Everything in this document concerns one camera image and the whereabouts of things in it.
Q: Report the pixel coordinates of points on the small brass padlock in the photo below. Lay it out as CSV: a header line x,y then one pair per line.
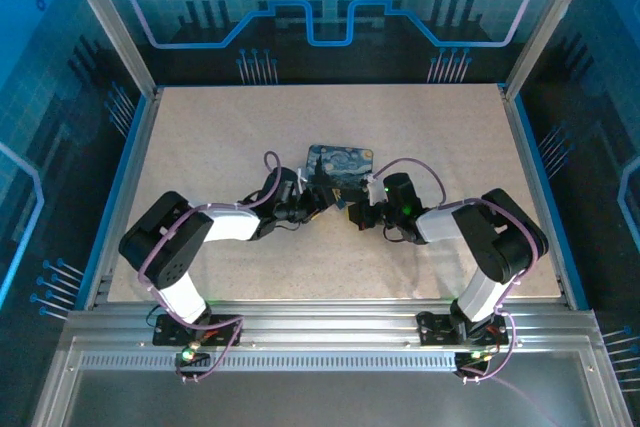
x,y
337,193

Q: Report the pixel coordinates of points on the starry night print tin box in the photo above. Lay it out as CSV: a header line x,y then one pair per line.
x,y
345,167

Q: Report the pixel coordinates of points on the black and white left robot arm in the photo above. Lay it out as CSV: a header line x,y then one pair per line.
x,y
170,247

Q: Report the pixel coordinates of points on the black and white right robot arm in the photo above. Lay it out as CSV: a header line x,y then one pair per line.
x,y
505,242

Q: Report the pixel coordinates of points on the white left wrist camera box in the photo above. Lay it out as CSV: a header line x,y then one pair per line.
x,y
300,179

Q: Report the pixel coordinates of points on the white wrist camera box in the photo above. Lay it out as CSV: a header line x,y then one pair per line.
x,y
300,179
375,189

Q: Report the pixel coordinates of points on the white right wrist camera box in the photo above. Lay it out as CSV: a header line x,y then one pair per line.
x,y
375,189

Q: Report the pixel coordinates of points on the aluminium cross rail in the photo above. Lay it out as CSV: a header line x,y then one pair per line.
x,y
325,319

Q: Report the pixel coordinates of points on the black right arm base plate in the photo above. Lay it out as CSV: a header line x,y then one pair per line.
x,y
435,329

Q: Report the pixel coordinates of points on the aluminium side rail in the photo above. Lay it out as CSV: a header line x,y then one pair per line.
x,y
530,172
135,172

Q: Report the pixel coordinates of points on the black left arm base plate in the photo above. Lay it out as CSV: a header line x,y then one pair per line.
x,y
170,332

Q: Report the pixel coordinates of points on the aluminium frame post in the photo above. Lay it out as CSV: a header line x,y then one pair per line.
x,y
550,22
110,22

